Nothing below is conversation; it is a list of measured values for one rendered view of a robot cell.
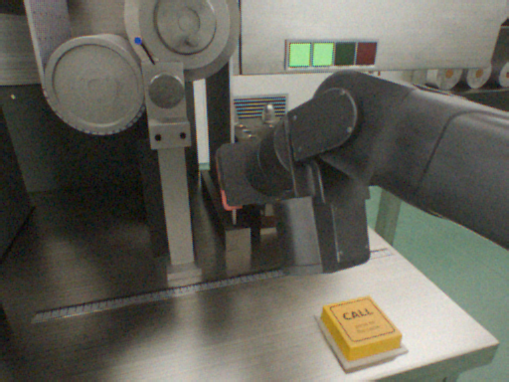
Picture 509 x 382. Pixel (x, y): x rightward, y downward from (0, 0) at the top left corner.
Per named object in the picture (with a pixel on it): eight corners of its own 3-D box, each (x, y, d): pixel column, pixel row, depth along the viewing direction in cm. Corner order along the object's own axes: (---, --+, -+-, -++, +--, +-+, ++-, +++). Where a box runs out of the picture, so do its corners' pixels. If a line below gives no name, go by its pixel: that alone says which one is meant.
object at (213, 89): (232, 176, 56) (229, 53, 48) (208, 136, 76) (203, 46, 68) (235, 175, 56) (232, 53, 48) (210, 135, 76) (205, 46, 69)
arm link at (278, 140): (342, 100, 27) (271, 104, 25) (358, 188, 26) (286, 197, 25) (308, 127, 33) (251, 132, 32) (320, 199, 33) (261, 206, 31)
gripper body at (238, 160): (314, 194, 39) (346, 185, 32) (226, 208, 37) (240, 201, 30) (304, 139, 40) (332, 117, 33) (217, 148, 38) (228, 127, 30)
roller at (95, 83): (57, 135, 45) (33, 37, 40) (84, 100, 68) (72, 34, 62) (150, 128, 48) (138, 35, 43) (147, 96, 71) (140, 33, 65)
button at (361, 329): (347, 363, 39) (350, 348, 38) (320, 318, 45) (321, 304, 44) (400, 349, 41) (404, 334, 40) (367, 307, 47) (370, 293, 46)
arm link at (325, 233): (429, 93, 24) (349, 77, 19) (463, 257, 23) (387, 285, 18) (312, 140, 34) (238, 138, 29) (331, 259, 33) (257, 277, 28)
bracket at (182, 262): (168, 284, 51) (140, 66, 38) (165, 259, 57) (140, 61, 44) (202, 278, 53) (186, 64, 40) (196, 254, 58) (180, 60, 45)
